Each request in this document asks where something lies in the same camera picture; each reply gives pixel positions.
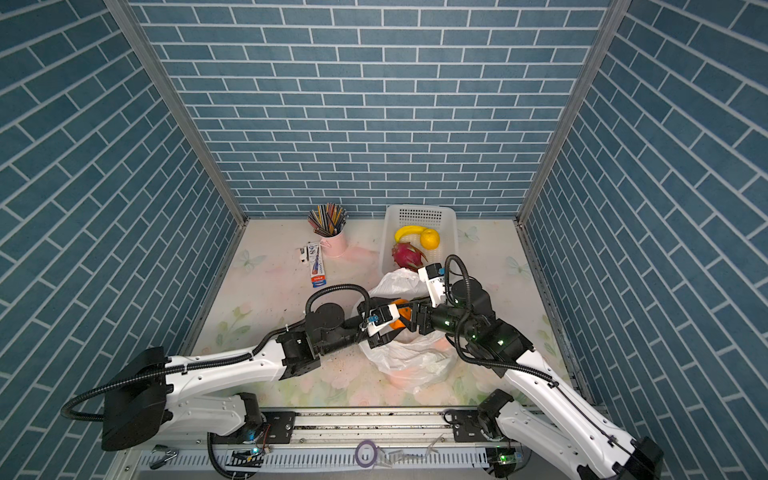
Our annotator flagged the orange fruit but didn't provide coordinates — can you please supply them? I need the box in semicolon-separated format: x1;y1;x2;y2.
390;305;412;330

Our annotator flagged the pink dragon fruit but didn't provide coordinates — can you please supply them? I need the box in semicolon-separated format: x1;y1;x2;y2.
391;242;427;272

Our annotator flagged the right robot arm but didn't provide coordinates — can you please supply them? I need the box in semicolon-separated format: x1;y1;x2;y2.
412;254;664;479

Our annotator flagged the yellow banana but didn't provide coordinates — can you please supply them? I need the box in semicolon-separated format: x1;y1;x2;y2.
394;225;426;243

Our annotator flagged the toothpaste box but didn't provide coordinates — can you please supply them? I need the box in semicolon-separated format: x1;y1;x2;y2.
306;243;327;288

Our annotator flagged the colored pencils bundle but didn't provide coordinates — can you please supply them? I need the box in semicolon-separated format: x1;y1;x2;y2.
307;203;348;238

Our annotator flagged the purple tape roll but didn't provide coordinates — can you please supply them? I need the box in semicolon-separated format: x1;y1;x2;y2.
354;439;379;469

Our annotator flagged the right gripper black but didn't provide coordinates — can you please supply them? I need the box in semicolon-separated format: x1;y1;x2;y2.
392;295;477;342

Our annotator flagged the yellow lemon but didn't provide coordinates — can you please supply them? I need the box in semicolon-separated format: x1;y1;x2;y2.
419;228;441;250

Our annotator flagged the white plastic bag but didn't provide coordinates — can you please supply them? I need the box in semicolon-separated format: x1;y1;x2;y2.
360;269;458;394

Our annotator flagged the pink pencil cup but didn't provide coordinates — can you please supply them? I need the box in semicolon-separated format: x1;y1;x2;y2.
320;231;348;258

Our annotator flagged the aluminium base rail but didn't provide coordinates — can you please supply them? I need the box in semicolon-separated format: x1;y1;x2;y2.
107;405;601;480

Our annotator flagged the white plastic basket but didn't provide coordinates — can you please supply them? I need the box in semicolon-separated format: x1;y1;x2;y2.
379;205;459;274

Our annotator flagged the metal clip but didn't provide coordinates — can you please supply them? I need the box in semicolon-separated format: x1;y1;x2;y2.
149;445;178;470

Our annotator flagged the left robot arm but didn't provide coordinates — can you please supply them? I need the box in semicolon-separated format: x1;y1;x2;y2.
60;286;399;451

